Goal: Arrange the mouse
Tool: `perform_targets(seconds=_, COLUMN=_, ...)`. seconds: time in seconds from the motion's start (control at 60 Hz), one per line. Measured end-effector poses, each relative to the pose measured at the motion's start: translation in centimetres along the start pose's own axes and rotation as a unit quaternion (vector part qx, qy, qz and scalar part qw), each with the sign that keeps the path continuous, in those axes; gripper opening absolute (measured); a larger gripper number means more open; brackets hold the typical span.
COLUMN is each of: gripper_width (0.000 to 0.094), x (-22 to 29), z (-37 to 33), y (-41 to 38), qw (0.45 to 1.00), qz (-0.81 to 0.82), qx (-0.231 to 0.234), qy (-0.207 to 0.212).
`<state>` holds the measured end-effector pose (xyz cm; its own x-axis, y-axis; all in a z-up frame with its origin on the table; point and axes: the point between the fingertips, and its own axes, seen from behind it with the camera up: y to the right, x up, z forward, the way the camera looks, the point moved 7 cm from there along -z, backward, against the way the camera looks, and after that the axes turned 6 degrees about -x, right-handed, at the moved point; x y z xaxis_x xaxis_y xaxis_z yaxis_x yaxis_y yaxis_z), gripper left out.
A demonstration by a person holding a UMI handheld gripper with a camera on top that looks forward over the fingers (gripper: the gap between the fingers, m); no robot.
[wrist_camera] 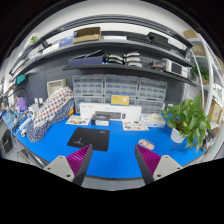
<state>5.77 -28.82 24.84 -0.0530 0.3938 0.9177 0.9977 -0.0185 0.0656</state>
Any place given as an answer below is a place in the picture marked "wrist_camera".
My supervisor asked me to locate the grey drawer organizer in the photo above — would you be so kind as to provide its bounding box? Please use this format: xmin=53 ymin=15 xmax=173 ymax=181
xmin=104 ymin=74 xmax=139 ymax=97
xmin=138 ymin=77 xmax=167 ymax=101
xmin=73 ymin=74 xmax=103 ymax=96

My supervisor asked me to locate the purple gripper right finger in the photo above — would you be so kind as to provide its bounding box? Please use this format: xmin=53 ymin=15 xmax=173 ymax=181
xmin=135 ymin=145 xmax=182 ymax=184

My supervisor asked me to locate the black mouse pad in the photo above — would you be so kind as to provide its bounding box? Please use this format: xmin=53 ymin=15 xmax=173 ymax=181
xmin=67 ymin=127 xmax=110 ymax=151

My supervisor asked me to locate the left grey drawer organizer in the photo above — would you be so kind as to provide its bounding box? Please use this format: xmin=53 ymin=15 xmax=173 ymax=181
xmin=73 ymin=74 xmax=103 ymax=96

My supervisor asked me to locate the middle grey drawer organizer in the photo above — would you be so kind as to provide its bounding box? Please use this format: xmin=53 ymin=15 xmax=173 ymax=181
xmin=104 ymin=74 xmax=139 ymax=97

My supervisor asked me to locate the yellow label box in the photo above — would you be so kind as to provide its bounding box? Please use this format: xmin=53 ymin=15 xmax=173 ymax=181
xmin=110 ymin=94 xmax=129 ymax=106

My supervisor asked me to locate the cardboard box on shelf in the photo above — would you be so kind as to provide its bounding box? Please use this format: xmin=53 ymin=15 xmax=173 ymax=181
xmin=72 ymin=27 xmax=102 ymax=44

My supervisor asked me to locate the upper black shelf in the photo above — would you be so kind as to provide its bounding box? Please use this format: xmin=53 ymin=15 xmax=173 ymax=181
xmin=9 ymin=34 xmax=193 ymax=78

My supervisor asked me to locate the white keyboard box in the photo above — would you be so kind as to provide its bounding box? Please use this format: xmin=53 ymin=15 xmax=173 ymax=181
xmin=79 ymin=102 xmax=142 ymax=121

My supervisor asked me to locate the white device on shelf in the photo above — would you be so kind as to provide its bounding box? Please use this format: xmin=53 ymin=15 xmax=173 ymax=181
xmin=162 ymin=58 xmax=188 ymax=78

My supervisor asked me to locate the right grey drawer organizer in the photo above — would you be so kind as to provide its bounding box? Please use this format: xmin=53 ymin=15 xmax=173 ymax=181
xmin=138 ymin=77 xmax=167 ymax=101

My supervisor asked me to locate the green potted plant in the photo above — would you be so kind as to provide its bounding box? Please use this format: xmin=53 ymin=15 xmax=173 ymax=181
xmin=162 ymin=94 xmax=211 ymax=151

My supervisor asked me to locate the right sticker sheet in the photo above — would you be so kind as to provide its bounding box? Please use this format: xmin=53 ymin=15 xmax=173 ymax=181
xmin=123 ymin=121 xmax=148 ymax=131

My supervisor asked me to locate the sticker sheet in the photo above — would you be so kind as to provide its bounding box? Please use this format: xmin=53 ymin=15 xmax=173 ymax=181
xmin=67 ymin=115 xmax=90 ymax=126
xmin=123 ymin=121 xmax=148 ymax=131

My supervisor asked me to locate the left sticker sheet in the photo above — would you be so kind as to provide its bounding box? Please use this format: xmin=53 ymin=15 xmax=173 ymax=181
xmin=67 ymin=115 xmax=90 ymax=126

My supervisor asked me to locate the small black box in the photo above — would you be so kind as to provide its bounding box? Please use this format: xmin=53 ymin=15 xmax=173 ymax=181
xmin=91 ymin=114 xmax=110 ymax=126

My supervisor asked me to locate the clear plastic container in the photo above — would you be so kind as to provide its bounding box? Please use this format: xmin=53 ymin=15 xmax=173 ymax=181
xmin=140 ymin=113 xmax=166 ymax=127

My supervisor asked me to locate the beige computer mouse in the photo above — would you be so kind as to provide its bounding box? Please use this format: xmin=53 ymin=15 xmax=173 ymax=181
xmin=138 ymin=139 xmax=155 ymax=150

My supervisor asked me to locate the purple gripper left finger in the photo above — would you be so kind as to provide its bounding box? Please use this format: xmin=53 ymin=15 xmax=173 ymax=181
xmin=44 ymin=145 xmax=93 ymax=186

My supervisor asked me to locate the blue desk mat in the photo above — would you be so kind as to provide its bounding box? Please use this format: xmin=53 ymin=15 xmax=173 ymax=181
xmin=16 ymin=120 xmax=202 ymax=178

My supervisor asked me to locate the checkered cloth cover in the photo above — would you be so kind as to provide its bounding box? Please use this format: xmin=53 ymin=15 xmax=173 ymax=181
xmin=26 ymin=87 xmax=74 ymax=142

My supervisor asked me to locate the dark blue flat case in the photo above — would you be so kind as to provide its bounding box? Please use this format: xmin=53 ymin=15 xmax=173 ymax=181
xmin=68 ymin=50 xmax=105 ymax=67

